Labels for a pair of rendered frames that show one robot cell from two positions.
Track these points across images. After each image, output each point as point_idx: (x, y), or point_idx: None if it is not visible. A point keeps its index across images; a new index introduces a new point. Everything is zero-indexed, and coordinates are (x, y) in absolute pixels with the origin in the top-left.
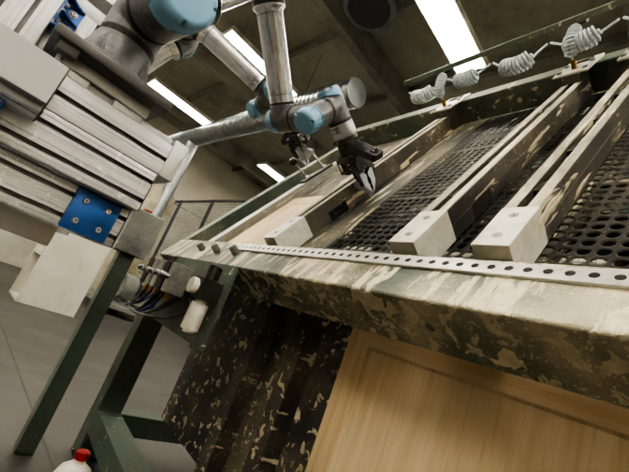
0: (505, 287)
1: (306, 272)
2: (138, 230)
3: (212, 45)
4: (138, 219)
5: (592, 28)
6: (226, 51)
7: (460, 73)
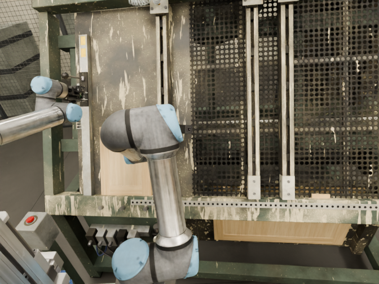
0: (297, 212)
1: (217, 216)
2: (46, 232)
3: (10, 141)
4: (41, 231)
5: None
6: (27, 132)
7: None
